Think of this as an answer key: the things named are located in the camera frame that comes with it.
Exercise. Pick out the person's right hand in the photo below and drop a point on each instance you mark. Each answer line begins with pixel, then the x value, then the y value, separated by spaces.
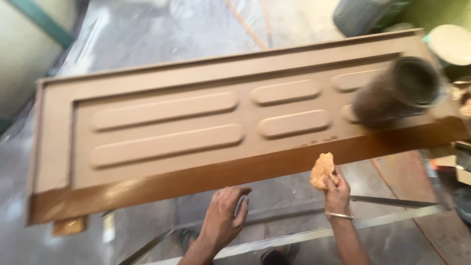
pixel 336 198

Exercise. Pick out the person's left hand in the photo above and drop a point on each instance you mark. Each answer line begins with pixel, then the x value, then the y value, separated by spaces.
pixel 220 221

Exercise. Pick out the person's right fingers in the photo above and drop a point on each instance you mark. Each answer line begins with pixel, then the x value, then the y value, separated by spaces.
pixel 330 181

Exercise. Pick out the orange polishing cloth wad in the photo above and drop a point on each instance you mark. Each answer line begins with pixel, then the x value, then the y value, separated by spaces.
pixel 322 171

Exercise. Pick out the silver wrist bangle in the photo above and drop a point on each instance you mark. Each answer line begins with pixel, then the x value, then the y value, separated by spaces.
pixel 338 215

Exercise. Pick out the person's right foot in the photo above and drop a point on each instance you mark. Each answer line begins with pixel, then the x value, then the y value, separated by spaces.
pixel 278 254

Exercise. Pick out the person's foot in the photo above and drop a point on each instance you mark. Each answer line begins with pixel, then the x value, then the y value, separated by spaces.
pixel 187 239
pixel 278 254

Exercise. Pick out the brown stained tin can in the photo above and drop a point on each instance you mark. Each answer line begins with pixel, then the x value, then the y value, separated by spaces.
pixel 397 92

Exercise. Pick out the heap of clutter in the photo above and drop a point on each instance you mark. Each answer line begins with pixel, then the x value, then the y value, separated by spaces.
pixel 456 173

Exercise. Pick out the person's left foot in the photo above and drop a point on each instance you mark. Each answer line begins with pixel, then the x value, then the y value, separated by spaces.
pixel 187 239

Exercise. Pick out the grey plastic drum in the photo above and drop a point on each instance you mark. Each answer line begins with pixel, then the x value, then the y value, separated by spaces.
pixel 362 16

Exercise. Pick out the brown panelled wooden door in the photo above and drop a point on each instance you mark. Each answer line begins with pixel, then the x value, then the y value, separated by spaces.
pixel 165 128

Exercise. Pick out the white round lid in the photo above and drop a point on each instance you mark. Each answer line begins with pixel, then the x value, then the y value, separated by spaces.
pixel 450 44

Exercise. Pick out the small wooden support block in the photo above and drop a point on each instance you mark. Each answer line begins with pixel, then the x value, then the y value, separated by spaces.
pixel 70 226

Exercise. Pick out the metal stand frame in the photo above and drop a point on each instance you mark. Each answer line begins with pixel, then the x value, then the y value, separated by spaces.
pixel 294 235

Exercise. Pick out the green metal frame bar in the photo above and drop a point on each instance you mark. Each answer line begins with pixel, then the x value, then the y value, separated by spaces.
pixel 44 22

